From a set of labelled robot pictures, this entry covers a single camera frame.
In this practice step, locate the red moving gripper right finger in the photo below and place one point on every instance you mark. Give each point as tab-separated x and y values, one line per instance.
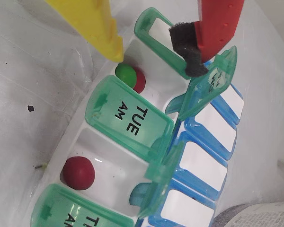
217	23

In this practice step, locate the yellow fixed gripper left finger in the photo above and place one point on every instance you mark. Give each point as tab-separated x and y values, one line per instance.
90	21

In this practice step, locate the green ball pill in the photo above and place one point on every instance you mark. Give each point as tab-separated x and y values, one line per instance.
126	73

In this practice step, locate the red ball pill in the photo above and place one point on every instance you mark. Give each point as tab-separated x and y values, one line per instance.
140	81
78	173

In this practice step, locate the weekly pill organizer box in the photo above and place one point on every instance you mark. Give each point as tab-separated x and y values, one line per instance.
132	118

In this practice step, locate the white tablecloth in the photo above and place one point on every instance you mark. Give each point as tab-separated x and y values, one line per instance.
26	59

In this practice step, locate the printed paper sheet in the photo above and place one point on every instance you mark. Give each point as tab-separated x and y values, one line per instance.
262	215

